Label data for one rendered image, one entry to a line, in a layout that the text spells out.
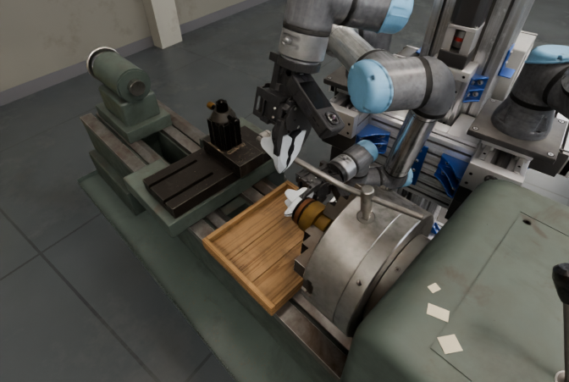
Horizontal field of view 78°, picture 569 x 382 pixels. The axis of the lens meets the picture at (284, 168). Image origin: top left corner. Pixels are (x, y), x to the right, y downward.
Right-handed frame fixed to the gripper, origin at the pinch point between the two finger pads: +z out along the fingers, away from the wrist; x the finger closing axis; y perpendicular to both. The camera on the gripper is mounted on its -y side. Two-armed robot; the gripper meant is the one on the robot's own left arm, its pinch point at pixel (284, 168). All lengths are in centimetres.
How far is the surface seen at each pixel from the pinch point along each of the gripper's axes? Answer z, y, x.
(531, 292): 2.5, -42.1, -12.7
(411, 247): 8.9, -23.7, -14.1
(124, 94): 23, 92, -13
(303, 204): 16.5, 2.9, -14.6
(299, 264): 20.9, -7.5, -2.9
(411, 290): 6.4, -29.0, -1.0
